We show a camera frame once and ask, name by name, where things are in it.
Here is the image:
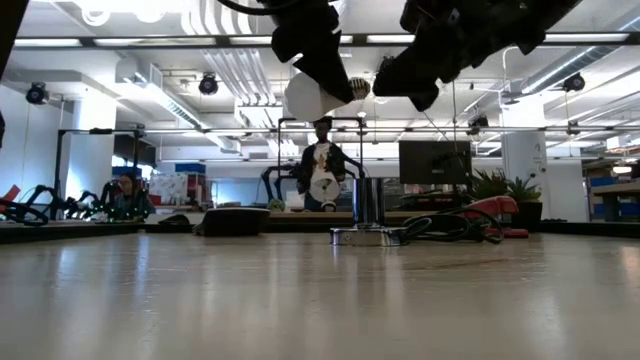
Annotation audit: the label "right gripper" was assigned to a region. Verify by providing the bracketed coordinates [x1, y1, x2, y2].
[374, 0, 526, 112]

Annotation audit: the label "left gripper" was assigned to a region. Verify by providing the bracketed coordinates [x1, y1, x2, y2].
[271, 0, 357, 105]

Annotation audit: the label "white lightbulb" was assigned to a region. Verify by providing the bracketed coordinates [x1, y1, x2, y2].
[283, 71, 372, 123]

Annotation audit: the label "chrome lamp socket base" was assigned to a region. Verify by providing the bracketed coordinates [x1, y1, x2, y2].
[329, 177, 409, 247]

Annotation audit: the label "black lamp power cord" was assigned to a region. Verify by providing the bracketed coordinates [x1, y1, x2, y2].
[399, 207, 506, 246]

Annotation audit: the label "black monitor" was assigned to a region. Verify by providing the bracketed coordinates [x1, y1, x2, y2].
[398, 140, 473, 185]

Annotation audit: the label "standing person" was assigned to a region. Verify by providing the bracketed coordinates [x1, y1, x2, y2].
[297, 116, 349, 213]

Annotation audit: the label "red stapler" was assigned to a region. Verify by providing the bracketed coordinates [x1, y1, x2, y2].
[459, 195, 530, 239]

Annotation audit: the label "small potted succulent plant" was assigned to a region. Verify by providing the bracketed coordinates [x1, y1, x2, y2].
[469, 168, 544, 232]

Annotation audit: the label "silver calculator with dark keys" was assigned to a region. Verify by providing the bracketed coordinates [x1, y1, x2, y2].
[192, 207, 271, 238]

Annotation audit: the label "wooden background table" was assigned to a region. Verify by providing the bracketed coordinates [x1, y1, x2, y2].
[589, 180, 640, 222]

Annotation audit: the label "seated person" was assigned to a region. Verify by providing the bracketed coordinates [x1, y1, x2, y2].
[112, 172, 157, 223]

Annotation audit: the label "black background robot arms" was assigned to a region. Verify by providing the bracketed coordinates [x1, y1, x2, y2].
[0, 183, 119, 227]

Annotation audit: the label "black ceiling-hung camera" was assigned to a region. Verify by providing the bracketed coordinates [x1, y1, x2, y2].
[467, 114, 490, 136]
[24, 82, 50, 106]
[198, 73, 220, 96]
[562, 72, 586, 94]

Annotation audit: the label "black aluminium table frame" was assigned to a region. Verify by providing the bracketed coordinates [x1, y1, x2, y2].
[0, 219, 640, 245]

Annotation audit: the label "black rig post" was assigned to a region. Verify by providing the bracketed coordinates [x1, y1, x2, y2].
[0, 0, 30, 81]

